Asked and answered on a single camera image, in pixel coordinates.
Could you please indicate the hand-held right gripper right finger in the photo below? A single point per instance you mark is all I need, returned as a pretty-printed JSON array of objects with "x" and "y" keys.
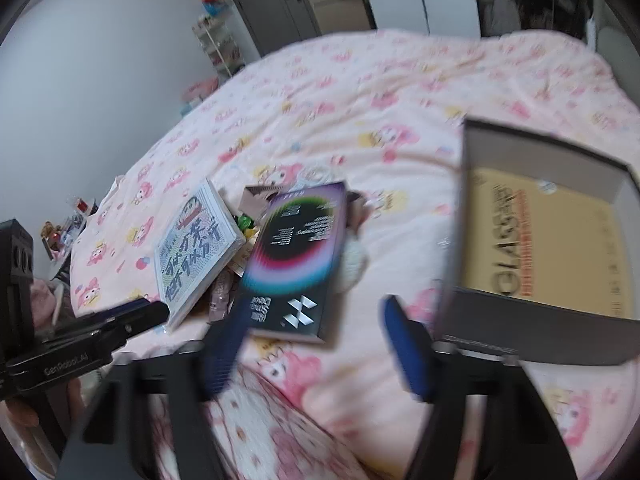
[{"x": 405, "y": 345}]

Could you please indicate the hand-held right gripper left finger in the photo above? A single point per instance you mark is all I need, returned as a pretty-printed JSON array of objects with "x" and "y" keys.
[{"x": 222, "y": 355}]

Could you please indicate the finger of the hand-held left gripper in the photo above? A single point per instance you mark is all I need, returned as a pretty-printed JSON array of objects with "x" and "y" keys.
[
  {"x": 145, "y": 317},
  {"x": 120, "y": 310}
]

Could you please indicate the mauve sachet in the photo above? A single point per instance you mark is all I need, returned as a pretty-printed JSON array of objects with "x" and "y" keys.
[{"x": 222, "y": 297}]

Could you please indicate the large clear printed packet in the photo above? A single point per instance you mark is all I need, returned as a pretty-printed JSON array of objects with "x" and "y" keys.
[{"x": 195, "y": 255}]

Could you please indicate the white fluffy ball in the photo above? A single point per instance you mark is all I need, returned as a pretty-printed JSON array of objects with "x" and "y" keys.
[{"x": 356, "y": 262}]

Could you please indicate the black cardboard box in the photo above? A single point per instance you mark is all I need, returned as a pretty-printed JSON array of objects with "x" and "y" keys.
[{"x": 525, "y": 330}]

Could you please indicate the person's left hand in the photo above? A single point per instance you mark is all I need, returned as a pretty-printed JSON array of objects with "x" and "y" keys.
[{"x": 15, "y": 415}]

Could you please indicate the cluttered side table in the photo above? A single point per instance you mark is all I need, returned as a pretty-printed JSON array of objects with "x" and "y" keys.
[{"x": 65, "y": 232}]

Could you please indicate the kitty printed pink cloth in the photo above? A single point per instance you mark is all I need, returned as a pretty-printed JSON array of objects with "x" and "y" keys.
[{"x": 270, "y": 425}]

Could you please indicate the green yellow snack packet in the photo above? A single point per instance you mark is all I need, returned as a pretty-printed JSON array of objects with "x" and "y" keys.
[{"x": 246, "y": 225}]

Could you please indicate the brown cloth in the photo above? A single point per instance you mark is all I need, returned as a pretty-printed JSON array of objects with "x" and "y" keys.
[{"x": 255, "y": 200}]

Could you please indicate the flat yellow box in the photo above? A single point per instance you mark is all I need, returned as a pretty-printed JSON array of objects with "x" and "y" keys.
[{"x": 550, "y": 240}]

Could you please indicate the pale blue packet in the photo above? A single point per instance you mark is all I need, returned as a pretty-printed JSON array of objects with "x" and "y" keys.
[{"x": 316, "y": 175}]

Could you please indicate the pink round basket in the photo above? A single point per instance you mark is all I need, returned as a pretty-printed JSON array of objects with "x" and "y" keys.
[{"x": 200, "y": 92}]

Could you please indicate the pink printed blanket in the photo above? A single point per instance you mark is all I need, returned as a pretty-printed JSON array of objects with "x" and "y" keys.
[{"x": 350, "y": 100}]

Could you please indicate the white shelf rack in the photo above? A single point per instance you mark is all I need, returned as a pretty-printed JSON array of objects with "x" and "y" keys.
[{"x": 220, "y": 45}]

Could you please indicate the red blue toy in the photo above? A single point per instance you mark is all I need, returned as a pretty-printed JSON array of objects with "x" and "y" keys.
[{"x": 215, "y": 0}]

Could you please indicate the grey wardrobe door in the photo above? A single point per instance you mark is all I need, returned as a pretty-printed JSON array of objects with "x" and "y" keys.
[{"x": 270, "y": 0}]

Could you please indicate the grey padded headboard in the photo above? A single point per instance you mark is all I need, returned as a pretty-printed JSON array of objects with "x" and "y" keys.
[{"x": 612, "y": 35}]

